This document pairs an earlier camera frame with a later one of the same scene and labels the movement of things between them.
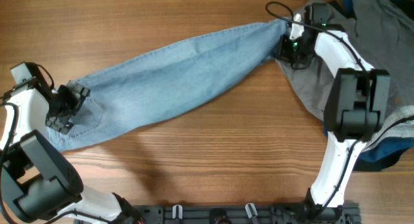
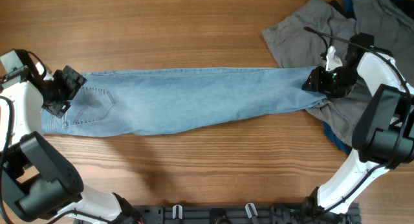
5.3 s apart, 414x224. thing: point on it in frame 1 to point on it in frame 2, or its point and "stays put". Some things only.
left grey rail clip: [177, 212] stays put
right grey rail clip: [250, 210] stays put
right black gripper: [288, 50] to [319, 80]
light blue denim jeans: [136, 85] to [121, 102]
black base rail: [227, 214] stays put
